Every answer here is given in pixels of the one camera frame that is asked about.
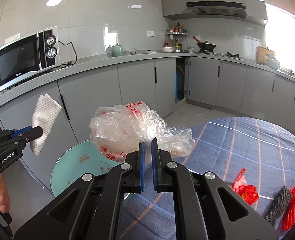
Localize white paper towel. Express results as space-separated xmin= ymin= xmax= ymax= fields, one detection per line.
xmin=30 ymin=94 xmax=62 ymax=156

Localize orange red plastic bag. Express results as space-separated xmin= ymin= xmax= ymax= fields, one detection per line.
xmin=232 ymin=168 xmax=259 ymax=205

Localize clear bag red print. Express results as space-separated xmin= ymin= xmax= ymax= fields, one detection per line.
xmin=89 ymin=101 xmax=196 ymax=163

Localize teal trash bin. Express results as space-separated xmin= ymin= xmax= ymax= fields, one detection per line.
xmin=50 ymin=140 xmax=120 ymax=197

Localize person left hand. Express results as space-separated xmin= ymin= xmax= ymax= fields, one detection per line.
xmin=0 ymin=173 xmax=11 ymax=213

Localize blue plaid tablecloth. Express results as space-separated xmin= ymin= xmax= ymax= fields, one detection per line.
xmin=119 ymin=117 xmax=295 ymax=239

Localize silver black microwave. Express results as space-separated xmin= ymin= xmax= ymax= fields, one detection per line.
xmin=0 ymin=26 xmax=61 ymax=93

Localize grey lower cabinets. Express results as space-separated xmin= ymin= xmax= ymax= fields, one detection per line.
xmin=0 ymin=53 xmax=295 ymax=188

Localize green ceramic teapot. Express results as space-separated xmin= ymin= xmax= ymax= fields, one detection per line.
xmin=111 ymin=44 xmax=124 ymax=57

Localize gas stove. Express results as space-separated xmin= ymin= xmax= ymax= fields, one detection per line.
xmin=222 ymin=52 xmax=240 ymax=59

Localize white bowl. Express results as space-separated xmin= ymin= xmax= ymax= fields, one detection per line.
xmin=162 ymin=47 xmax=173 ymax=53

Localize black wok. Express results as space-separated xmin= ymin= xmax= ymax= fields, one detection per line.
xmin=193 ymin=36 xmax=216 ymax=53

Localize steel pot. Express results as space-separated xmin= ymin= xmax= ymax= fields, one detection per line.
xmin=265 ymin=53 xmax=280 ymax=70

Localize metal spice rack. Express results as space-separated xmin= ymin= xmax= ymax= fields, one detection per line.
xmin=163 ymin=22 xmax=188 ymax=53

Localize wooden cutting board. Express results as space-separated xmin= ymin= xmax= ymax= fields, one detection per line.
xmin=257 ymin=46 xmax=275 ymax=64

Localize black range hood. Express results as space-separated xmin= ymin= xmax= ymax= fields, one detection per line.
xmin=186 ymin=1 xmax=247 ymax=20

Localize black power cable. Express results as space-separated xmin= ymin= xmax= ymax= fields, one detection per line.
xmin=58 ymin=39 xmax=78 ymax=68

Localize white wall socket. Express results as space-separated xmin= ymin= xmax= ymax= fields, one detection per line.
xmin=147 ymin=30 xmax=155 ymax=37

